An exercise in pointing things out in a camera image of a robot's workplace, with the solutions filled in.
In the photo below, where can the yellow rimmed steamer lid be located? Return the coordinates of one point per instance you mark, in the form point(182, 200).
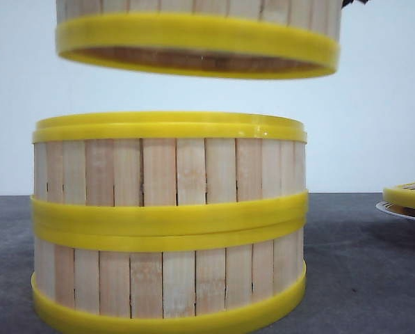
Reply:
point(402, 195)

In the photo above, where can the front bamboo steamer basket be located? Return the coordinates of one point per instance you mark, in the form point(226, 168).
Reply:
point(233, 290)

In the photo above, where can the white plate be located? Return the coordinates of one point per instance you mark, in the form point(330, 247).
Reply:
point(395, 210)

